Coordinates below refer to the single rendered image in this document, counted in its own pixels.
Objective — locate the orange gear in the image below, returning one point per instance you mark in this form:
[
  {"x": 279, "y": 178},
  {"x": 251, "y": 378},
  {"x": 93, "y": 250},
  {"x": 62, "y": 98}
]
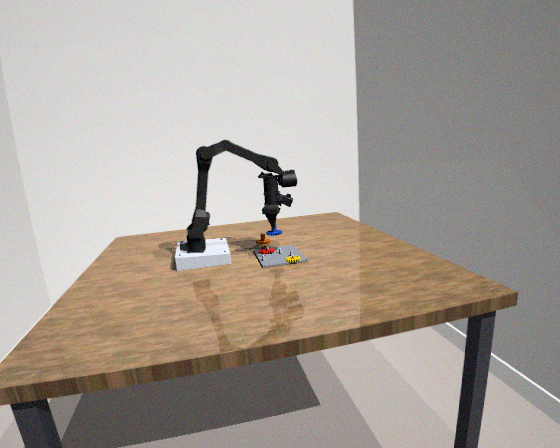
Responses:
[{"x": 263, "y": 240}]

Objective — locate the blue gear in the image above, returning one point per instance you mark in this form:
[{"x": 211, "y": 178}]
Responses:
[{"x": 274, "y": 231}]

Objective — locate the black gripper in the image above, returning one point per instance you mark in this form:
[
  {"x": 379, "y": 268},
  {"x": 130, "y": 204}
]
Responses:
[{"x": 271, "y": 209}]

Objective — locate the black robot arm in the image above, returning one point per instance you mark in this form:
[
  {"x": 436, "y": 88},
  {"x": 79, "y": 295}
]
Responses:
[{"x": 204, "y": 155}]

